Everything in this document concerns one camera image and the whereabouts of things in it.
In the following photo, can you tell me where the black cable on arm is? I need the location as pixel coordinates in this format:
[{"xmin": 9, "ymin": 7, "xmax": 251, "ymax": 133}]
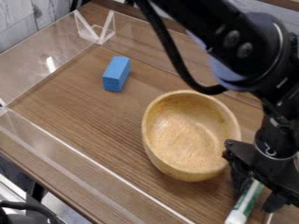
[{"xmin": 133, "ymin": 0, "xmax": 229, "ymax": 96}]

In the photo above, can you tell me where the black equipment with cable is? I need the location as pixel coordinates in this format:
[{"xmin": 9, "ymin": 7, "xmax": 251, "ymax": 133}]
[{"xmin": 0, "ymin": 199, "xmax": 68, "ymax": 224}]

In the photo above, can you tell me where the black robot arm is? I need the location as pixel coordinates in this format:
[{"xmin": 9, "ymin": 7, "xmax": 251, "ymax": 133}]
[{"xmin": 137, "ymin": 0, "xmax": 299, "ymax": 213}]

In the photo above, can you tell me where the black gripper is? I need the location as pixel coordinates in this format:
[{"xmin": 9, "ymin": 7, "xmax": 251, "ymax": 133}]
[{"xmin": 223, "ymin": 139, "xmax": 299, "ymax": 214}]

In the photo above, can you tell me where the green expo marker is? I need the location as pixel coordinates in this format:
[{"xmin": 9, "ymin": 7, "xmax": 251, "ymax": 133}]
[{"xmin": 224, "ymin": 180, "xmax": 264, "ymax": 224}]

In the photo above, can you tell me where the light wooden bowl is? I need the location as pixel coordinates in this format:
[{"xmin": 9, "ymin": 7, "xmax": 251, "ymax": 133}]
[{"xmin": 141, "ymin": 90, "xmax": 241, "ymax": 182}]

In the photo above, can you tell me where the clear acrylic tray wall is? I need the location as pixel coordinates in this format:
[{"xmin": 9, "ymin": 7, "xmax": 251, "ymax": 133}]
[{"xmin": 0, "ymin": 8, "xmax": 299, "ymax": 224}]

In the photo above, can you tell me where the blue rectangular block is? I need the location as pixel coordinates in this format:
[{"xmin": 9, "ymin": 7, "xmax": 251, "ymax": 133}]
[{"xmin": 102, "ymin": 56, "xmax": 130, "ymax": 92}]

